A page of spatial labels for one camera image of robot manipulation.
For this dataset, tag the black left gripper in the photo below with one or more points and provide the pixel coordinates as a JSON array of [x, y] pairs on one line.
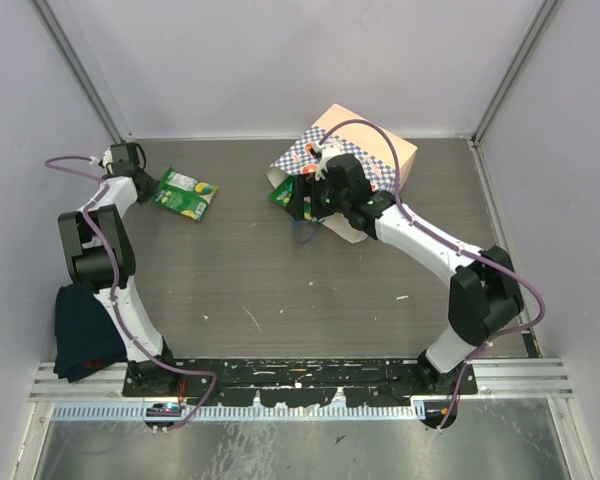
[[149, 190]]

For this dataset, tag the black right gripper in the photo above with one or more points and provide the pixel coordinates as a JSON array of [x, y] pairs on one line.
[[307, 185]]

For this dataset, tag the green snack packet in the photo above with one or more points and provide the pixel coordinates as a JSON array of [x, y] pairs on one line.
[[184, 195], [293, 195]]

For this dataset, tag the checkered paper bag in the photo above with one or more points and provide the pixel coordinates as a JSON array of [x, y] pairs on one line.
[[377, 163]]

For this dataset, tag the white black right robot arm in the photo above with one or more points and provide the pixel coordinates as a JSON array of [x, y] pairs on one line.
[[483, 295]]

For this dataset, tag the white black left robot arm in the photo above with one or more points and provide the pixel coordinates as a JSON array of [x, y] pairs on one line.
[[99, 255]]

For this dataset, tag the dark blue folded cloth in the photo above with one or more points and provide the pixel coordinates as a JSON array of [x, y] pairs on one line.
[[86, 339]]

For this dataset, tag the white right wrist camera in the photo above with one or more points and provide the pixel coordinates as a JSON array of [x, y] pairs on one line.
[[321, 154]]

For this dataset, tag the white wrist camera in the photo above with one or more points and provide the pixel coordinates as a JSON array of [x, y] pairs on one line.
[[321, 154], [104, 162]]

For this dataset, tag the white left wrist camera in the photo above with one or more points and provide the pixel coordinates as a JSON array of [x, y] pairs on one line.
[[104, 162]]

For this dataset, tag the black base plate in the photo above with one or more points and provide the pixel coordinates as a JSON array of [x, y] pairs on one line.
[[305, 382]]

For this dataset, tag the perforated cable duct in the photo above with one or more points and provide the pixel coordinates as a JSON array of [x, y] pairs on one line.
[[149, 411]]

